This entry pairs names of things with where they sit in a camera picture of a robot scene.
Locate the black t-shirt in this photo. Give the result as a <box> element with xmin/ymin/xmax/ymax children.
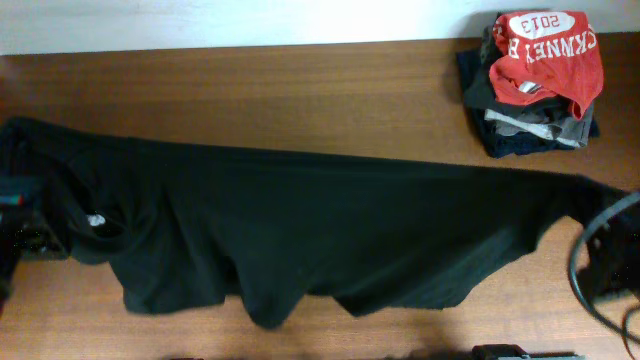
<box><xmin>1</xmin><ymin>118</ymin><xmax>623</xmax><ymax>329</ymax></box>

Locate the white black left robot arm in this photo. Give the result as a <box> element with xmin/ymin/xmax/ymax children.
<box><xmin>1</xmin><ymin>176</ymin><xmax>69</xmax><ymax>310</ymax></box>

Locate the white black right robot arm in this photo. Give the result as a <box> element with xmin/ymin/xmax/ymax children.
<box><xmin>577</xmin><ymin>192</ymin><xmax>639</xmax><ymax>304</ymax></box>

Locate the dark navy folded garment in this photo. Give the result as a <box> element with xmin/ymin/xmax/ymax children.
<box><xmin>456</xmin><ymin>26</ymin><xmax>600</xmax><ymax>158</ymax></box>

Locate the grey folded garment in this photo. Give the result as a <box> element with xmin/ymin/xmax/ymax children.
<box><xmin>484</xmin><ymin>104</ymin><xmax>595</xmax><ymax>148</ymax></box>

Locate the red printed t-shirt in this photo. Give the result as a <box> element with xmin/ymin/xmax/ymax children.
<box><xmin>489</xmin><ymin>11</ymin><xmax>604</xmax><ymax>120</ymax></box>

